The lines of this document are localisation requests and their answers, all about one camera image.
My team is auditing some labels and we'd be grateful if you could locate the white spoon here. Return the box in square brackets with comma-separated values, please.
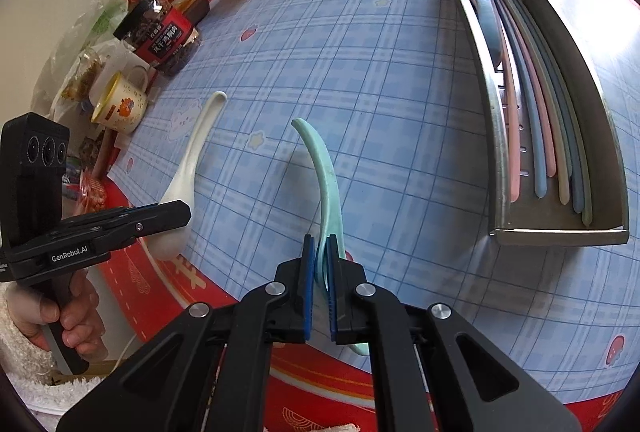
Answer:
[150, 90, 228, 260]

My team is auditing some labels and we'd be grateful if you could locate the green spoon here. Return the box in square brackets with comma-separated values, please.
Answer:
[291, 118, 371, 357]

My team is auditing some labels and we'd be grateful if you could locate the red patterned tablecloth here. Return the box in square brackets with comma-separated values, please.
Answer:
[97, 0, 640, 432]

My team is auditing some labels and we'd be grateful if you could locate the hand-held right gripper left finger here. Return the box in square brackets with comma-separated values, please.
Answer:
[55, 234, 317, 432]

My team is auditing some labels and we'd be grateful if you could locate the black lid jar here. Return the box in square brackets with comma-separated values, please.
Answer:
[113, 0, 202, 78]

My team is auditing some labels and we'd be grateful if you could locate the clear bag of snacks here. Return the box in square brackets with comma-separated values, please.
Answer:
[52, 46, 109, 113]

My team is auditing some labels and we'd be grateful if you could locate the pink chopstick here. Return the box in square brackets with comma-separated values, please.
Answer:
[492, 0, 557, 179]

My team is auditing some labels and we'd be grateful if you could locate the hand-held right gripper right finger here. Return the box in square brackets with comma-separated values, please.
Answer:
[327, 237, 584, 432]

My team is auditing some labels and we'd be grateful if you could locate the blue plaid table mat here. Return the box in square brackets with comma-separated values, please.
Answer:
[107, 0, 640, 393]

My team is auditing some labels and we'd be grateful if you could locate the white plastic bag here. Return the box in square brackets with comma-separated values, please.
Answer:
[32, 0, 132, 123]

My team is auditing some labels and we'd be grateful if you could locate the white mug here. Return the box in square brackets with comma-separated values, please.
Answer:
[91, 66, 150, 135]

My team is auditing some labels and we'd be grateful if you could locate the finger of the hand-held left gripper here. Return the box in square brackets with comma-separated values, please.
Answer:
[60, 200, 193, 257]

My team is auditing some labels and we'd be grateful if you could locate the white cable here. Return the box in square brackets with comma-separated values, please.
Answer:
[114, 331, 142, 375]

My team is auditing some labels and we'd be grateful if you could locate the blue chopstick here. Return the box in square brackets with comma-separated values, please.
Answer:
[515, 0, 586, 213]

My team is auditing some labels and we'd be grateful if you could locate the person's left hand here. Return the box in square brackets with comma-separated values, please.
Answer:
[9, 272, 109, 361]

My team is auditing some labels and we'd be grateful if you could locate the cream chopstick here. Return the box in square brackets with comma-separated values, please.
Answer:
[500, 0, 571, 207]

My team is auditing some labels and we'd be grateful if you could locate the metal utensil tray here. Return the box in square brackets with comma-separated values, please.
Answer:
[435, 0, 630, 247]

